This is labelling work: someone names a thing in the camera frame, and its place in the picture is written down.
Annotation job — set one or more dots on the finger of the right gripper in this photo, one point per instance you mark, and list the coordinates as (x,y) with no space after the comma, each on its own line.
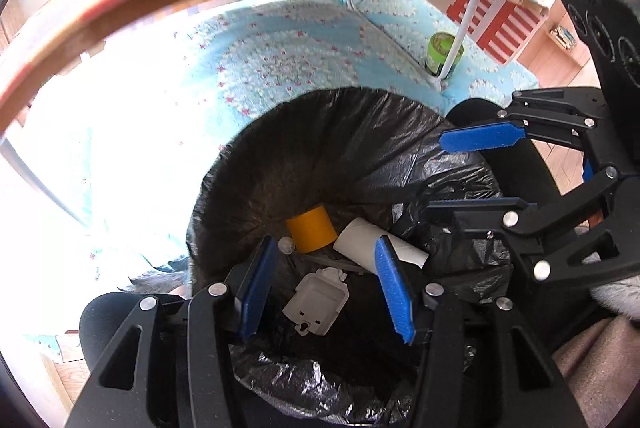
(480,138)
(504,204)

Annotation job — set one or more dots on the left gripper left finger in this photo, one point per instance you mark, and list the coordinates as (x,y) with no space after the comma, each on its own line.
(255,287)

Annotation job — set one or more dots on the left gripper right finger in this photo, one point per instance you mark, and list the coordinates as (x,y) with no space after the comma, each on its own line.
(396,288)

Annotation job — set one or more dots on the white plastic tray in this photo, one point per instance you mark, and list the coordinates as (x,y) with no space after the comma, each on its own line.
(318,300)

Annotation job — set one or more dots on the yellow tape roll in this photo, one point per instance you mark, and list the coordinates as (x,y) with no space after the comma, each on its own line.
(312,230)

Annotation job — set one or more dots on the black trash bin with bag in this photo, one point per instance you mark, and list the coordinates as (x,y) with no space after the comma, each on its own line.
(373,160)

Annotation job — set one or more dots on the green jar under table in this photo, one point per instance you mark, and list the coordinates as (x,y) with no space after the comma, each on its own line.
(438,49)

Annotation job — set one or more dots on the white table leg frame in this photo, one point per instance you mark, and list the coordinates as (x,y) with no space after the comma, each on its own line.
(428,39)

